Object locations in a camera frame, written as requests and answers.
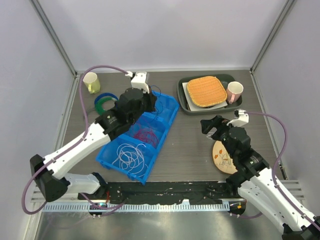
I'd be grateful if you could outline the blue thin wire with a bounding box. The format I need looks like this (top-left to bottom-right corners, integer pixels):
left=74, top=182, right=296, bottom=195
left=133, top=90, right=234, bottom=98
left=147, top=84, right=165, bottom=123

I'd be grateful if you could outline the red thin wire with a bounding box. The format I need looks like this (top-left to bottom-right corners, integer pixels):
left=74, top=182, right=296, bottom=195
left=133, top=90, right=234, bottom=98
left=128, top=117, right=161, bottom=148

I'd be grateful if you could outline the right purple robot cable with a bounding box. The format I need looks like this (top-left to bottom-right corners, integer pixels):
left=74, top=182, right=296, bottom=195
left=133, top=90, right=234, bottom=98
left=229, top=111, right=320, bottom=232

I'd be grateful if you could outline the blue cable coil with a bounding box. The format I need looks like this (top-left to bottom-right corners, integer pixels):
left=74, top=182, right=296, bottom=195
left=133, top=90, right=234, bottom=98
left=94, top=92, right=120, bottom=106

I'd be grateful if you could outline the pink mug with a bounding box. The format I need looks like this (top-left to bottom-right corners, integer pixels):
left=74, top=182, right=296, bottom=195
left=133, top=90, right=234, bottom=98
left=226, top=81, right=244, bottom=104

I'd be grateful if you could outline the white thin wire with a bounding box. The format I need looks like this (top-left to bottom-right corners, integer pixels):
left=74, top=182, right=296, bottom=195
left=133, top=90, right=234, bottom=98
left=111, top=142, right=150, bottom=177

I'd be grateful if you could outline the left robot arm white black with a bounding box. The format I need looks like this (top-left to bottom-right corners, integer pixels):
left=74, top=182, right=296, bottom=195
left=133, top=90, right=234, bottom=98
left=30, top=87, right=157, bottom=202

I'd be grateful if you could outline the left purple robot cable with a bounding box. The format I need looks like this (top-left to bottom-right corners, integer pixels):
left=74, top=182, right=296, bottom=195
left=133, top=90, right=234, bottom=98
left=21, top=65, right=133, bottom=216

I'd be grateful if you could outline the orange woven square plate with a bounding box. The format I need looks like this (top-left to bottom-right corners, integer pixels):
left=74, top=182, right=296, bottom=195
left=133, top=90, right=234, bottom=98
left=186, top=76, right=227, bottom=108

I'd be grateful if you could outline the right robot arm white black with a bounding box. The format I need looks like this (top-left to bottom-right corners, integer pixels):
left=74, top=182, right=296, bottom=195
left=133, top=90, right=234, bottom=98
left=200, top=113, right=320, bottom=240

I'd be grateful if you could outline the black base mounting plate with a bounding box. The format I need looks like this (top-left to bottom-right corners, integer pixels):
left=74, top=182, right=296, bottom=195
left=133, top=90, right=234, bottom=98
left=86, top=181, right=241, bottom=205

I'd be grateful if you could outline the green cable coil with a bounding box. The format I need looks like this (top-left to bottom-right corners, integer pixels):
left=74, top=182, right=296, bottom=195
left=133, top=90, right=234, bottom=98
left=94, top=96, right=118, bottom=116

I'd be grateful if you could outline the grey slotted cable duct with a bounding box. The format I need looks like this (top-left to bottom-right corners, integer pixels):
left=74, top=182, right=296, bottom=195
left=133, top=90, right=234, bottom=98
left=42, top=200, right=230, bottom=213

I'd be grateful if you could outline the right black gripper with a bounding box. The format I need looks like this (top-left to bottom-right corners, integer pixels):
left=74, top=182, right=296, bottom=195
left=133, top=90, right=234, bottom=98
left=200, top=114, right=237, bottom=159

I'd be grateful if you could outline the blue three-compartment plastic bin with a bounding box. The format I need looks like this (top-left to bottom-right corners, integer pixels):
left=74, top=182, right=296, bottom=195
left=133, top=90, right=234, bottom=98
left=96, top=92, right=179, bottom=185

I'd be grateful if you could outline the round wooden decorated coaster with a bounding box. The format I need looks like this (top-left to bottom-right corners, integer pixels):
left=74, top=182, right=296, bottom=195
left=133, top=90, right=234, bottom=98
left=212, top=141, right=237, bottom=175

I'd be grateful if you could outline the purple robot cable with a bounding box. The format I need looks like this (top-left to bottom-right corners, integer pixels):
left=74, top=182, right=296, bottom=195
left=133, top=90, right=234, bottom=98
left=21, top=65, right=133, bottom=216
left=229, top=111, right=320, bottom=232

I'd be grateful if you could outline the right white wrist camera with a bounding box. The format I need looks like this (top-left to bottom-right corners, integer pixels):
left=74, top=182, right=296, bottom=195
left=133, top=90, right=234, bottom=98
left=226, top=109, right=249, bottom=127

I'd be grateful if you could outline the white square plate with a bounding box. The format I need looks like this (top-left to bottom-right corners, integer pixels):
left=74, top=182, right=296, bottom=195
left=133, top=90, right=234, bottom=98
left=182, top=82, right=228, bottom=112

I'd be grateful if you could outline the yellow mug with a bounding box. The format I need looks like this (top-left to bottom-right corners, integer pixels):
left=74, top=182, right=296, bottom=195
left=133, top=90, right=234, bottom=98
left=82, top=72, right=101, bottom=94

